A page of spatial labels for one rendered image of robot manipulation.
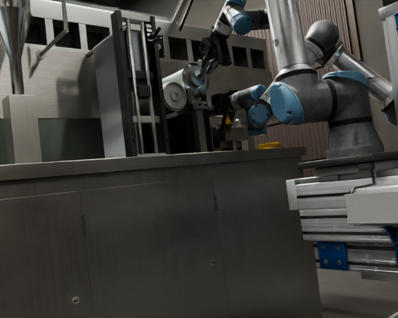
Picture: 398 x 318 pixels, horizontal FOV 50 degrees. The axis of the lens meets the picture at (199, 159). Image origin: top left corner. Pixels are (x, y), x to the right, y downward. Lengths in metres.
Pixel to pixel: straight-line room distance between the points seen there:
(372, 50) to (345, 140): 3.12
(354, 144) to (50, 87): 1.27
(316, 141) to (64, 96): 3.03
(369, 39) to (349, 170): 3.18
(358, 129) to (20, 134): 1.07
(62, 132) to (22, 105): 0.36
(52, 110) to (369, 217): 1.34
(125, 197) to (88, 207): 0.12
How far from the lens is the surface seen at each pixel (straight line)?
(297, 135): 4.59
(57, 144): 1.88
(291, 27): 1.23
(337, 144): 1.19
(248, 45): 2.70
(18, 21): 1.66
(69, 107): 1.93
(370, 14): 4.34
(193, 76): 1.86
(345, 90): 1.20
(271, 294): 1.72
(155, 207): 1.36
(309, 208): 1.26
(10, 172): 1.17
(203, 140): 1.79
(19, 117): 1.57
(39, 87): 1.91
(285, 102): 1.13
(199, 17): 5.93
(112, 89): 1.78
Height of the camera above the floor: 0.79
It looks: 3 degrees up
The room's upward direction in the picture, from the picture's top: 7 degrees counter-clockwise
